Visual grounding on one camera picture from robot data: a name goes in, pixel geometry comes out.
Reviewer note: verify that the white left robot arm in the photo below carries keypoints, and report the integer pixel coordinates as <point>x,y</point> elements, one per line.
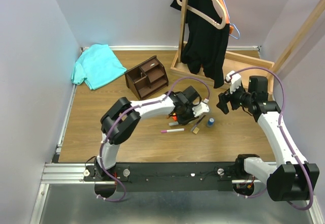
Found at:
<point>119,122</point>

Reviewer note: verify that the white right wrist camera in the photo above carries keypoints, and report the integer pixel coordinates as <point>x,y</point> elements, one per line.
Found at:
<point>234,80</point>

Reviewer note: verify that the orange plastic hanger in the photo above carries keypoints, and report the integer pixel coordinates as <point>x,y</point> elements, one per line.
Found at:
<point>219,5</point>

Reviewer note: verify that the light blue wire hanger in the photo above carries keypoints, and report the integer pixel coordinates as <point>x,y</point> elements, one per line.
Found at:
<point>234,31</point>

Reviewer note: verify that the pale mint highlighter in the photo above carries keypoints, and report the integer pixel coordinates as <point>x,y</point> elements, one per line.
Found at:
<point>175,123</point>

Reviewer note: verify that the black hanging garment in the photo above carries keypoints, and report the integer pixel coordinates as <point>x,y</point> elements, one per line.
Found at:
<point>206,45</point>

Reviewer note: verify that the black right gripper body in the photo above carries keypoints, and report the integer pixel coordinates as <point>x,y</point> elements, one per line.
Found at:
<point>238,97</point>

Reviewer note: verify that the white pink marker pen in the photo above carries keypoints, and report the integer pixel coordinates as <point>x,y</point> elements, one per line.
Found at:
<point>172,130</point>

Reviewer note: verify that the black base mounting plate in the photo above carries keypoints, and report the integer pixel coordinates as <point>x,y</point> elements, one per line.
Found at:
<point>181,176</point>

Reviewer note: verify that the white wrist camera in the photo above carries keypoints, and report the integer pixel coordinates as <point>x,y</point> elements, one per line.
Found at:
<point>200,109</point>
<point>234,80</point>

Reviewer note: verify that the wooden clothes rack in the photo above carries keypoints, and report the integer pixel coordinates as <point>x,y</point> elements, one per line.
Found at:
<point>238,61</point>

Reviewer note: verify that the turquoise t-shirt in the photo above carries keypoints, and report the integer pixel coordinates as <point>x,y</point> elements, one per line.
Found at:
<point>97,66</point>

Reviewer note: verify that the dark wooden desk organizer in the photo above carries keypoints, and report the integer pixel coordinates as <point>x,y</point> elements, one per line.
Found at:
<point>146,78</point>

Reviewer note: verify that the tan eraser block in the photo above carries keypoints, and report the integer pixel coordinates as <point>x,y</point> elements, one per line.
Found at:
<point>196,130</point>

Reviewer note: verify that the beige wooden hanger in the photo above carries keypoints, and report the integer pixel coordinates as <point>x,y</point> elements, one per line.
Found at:
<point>203,10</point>

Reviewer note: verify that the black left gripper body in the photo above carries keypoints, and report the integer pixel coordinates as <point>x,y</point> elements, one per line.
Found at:
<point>186,115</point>

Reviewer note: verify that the blue ink bottle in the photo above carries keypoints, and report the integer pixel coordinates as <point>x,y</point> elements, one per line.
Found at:
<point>210,122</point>

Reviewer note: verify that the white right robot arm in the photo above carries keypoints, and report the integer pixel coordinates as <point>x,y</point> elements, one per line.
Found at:
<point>293,178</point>

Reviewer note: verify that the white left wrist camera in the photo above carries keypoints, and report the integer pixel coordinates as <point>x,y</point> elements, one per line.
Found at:
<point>200,109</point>

